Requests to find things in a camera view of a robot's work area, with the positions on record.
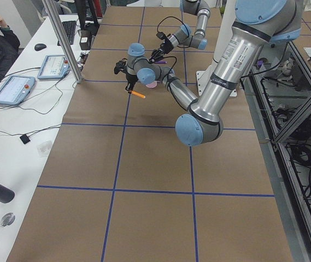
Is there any orange highlighter pen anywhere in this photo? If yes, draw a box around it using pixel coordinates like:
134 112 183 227
128 91 145 99

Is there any round metal bottle lid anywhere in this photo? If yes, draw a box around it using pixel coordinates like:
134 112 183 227
0 212 15 228

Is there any teach pendant far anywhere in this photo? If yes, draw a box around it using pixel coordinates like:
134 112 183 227
37 55 70 80

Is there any brown paper table cover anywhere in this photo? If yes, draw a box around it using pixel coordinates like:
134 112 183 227
8 7 292 261

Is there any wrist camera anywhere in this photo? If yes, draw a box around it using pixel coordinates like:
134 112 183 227
114 59 127 75
156 32 166 40

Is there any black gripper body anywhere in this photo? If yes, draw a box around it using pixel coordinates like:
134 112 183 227
159 38 173 53
126 73 138 87

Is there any small black puck device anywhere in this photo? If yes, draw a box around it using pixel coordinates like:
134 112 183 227
20 134 31 145

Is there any teach pendant near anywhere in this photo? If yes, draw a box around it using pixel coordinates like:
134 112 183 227
0 75 36 105

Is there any teach pendant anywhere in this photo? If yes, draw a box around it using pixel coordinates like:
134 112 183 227
0 75 36 105
37 55 70 80

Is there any black keyboard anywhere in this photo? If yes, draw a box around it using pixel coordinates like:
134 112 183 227
62 20 77 45

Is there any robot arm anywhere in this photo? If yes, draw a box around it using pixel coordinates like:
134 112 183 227
121 1 303 146
149 1 210 63

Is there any aluminium frame post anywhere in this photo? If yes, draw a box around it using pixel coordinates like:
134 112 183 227
42 0 83 84

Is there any pink mesh pen holder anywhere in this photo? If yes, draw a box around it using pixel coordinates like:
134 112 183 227
145 81 157 88

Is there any black computer mouse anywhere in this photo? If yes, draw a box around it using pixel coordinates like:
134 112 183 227
34 43 47 51

